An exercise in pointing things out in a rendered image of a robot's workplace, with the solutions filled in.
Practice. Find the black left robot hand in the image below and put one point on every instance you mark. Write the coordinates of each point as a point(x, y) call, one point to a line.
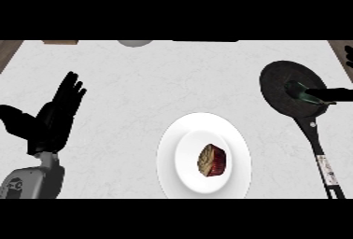
point(52, 124)

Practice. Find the brown wooden panel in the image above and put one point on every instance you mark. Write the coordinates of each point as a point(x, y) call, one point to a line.
point(7, 51)
point(341, 62)

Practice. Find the black object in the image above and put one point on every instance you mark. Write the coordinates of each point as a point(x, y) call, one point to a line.
point(349, 56)

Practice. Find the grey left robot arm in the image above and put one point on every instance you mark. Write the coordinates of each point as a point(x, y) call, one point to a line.
point(31, 182)

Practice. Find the red brown cupcake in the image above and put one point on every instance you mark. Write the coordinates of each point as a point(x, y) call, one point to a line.
point(211, 160)

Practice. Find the grey round bowl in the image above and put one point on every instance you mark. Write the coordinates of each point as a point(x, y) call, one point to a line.
point(134, 43)

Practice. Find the white plate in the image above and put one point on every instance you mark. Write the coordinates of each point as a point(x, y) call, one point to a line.
point(183, 161)

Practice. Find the brown wooden block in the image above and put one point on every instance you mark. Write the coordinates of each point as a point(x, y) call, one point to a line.
point(59, 41)

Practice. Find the dark green eggplant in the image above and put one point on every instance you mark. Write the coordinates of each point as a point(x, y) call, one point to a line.
point(295, 91)

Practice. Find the black frying pan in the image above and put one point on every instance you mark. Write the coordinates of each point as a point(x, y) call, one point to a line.
point(279, 93)

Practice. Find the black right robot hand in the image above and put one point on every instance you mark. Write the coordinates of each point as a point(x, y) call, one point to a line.
point(331, 94)

